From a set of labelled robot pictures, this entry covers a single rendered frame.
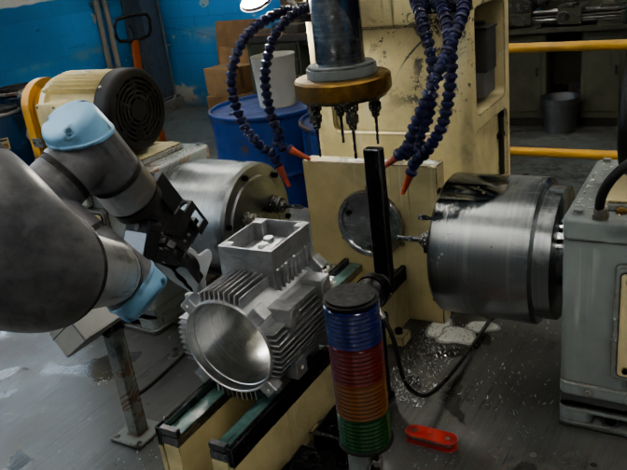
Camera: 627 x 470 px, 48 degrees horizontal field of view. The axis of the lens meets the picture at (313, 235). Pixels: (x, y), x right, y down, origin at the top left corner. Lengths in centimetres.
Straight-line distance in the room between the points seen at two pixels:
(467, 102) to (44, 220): 109
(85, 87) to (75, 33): 645
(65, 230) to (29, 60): 722
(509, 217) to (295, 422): 47
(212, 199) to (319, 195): 24
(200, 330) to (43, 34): 681
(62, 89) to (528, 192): 102
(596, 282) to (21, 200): 84
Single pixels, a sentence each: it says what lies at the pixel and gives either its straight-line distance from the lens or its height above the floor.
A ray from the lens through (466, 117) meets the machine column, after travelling 146.
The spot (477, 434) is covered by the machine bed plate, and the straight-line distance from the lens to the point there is 122.
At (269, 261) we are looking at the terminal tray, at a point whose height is 113.
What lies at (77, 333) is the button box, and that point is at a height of 106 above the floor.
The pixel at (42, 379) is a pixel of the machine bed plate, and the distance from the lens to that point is 160.
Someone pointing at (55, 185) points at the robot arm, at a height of 134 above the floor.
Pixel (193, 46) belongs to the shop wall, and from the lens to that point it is 829.
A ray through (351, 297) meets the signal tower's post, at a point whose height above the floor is 122.
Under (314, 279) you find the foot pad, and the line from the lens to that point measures 112.
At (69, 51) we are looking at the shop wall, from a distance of 802.
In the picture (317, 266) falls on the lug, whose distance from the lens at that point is 116.
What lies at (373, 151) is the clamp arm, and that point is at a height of 125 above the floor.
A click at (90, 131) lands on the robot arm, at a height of 139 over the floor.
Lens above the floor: 156
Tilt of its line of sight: 22 degrees down
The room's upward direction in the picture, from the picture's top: 7 degrees counter-clockwise
